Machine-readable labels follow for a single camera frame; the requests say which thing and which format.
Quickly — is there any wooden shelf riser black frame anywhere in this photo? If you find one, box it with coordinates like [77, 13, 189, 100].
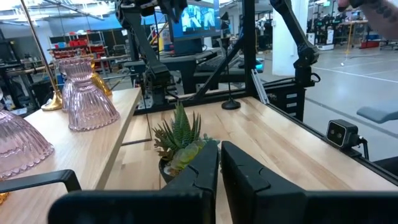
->
[0, 88, 153, 224]

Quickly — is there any white building column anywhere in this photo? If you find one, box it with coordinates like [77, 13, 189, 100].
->
[272, 0, 309, 77]

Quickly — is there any pink ribbed glass candle holder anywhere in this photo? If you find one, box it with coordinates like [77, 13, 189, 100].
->
[57, 60, 75, 113]
[0, 90, 55, 180]
[58, 57, 121, 132]

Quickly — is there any black control box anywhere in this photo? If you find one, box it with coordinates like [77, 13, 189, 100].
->
[262, 79, 307, 122]

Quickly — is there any grey padded chair armrest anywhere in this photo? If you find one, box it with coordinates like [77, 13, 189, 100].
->
[356, 105, 398, 124]

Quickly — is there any black rig frame post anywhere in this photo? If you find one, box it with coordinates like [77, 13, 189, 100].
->
[242, 0, 257, 98]

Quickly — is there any person's forearm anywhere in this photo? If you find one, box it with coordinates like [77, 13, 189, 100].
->
[337, 0, 398, 40]

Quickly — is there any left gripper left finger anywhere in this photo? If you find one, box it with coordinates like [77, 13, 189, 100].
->
[48, 139, 220, 224]

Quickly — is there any red parts bin shelf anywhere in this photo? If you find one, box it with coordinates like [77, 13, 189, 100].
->
[48, 30, 108, 74]

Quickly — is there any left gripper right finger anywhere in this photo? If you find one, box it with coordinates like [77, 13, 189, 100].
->
[220, 140, 398, 224]

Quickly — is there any black table-level camera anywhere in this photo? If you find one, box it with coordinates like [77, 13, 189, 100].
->
[325, 119, 370, 160]

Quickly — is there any potted artificial succulent plant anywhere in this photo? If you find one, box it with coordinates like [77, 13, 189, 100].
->
[152, 101, 222, 184]

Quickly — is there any tall brass candlestick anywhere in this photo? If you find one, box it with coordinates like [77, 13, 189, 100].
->
[20, 0, 64, 112]

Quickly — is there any tall black candlestick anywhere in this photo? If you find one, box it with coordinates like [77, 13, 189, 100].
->
[221, 14, 242, 110]

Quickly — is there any large lit display screen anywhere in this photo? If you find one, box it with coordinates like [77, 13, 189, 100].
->
[169, 0, 222, 41]

